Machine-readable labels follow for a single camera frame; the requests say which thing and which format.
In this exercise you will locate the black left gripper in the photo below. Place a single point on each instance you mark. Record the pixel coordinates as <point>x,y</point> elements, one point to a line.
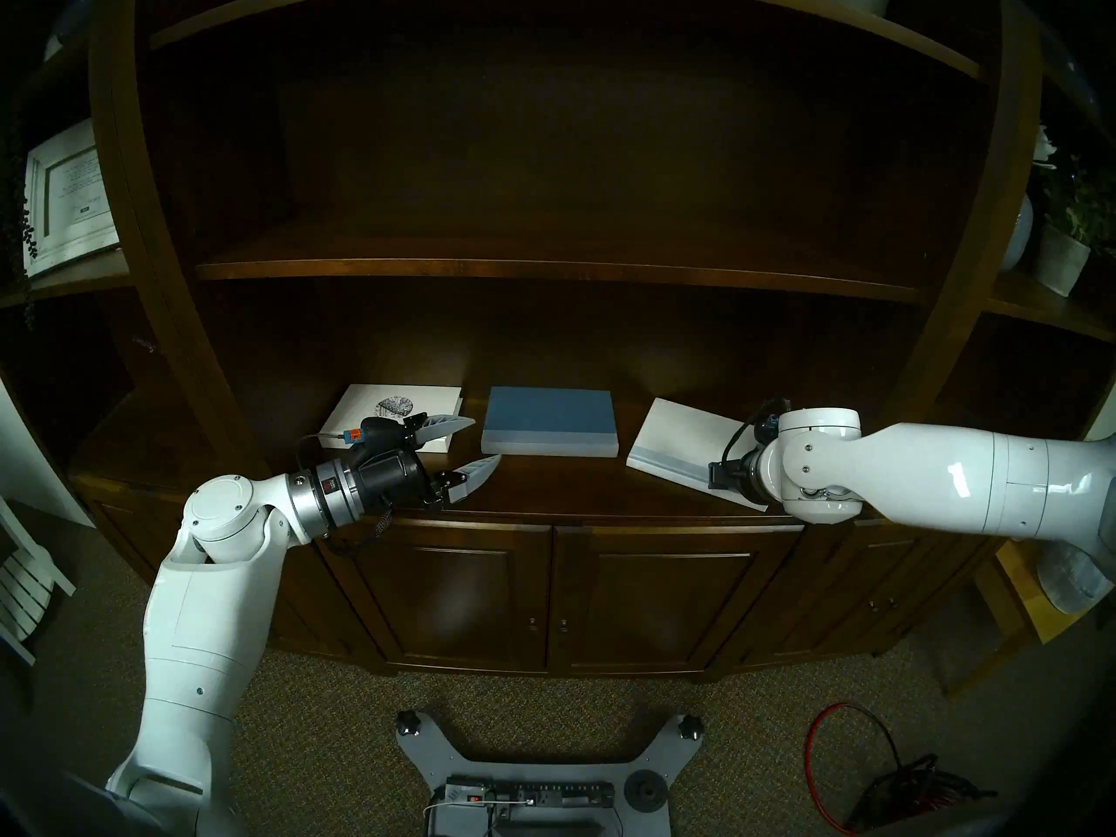
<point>392,479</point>

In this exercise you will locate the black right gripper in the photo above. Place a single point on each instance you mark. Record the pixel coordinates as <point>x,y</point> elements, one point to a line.
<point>728,475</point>

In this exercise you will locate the white book pale blue spine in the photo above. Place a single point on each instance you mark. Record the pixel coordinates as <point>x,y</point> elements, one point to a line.
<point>680,438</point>

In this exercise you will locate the white paperback with ink drawing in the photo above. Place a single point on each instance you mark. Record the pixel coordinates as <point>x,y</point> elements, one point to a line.
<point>375,404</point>

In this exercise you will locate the blue hardcover book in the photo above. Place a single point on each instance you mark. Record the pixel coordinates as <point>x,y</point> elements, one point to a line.
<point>549,417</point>

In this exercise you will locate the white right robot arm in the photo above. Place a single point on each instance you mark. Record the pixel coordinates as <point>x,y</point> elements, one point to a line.
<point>915,478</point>

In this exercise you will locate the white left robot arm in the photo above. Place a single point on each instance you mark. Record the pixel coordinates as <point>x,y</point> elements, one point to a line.
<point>209,582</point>

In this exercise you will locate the dark wooden bookshelf cabinet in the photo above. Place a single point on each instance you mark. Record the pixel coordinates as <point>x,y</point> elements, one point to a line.
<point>558,146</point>

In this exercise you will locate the black round disc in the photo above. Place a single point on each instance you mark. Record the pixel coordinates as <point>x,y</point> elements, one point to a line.
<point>645,792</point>

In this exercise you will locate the black power strip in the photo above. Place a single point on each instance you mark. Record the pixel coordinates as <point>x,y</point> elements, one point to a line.
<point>540,793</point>

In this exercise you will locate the green plant in white pot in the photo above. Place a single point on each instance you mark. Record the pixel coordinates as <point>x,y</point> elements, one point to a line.
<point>1059,264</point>

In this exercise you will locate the white slatted side table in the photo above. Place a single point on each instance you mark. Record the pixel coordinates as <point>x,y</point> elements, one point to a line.
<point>22,582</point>

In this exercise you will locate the white framed certificate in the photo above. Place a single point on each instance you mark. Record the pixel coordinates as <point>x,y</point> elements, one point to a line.
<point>70,199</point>

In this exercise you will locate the dark green leaf sprig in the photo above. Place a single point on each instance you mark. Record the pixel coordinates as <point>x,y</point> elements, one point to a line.
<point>30,234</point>

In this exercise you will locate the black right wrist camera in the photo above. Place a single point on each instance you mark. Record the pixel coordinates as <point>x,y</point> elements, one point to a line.
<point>767,425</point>

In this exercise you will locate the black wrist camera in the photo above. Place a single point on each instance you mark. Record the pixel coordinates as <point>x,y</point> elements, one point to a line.
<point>767,425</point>
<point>377,432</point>

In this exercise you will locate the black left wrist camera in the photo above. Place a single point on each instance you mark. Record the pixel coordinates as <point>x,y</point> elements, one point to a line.
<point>377,432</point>

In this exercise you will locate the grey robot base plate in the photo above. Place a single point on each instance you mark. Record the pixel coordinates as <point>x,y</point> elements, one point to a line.
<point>558,767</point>

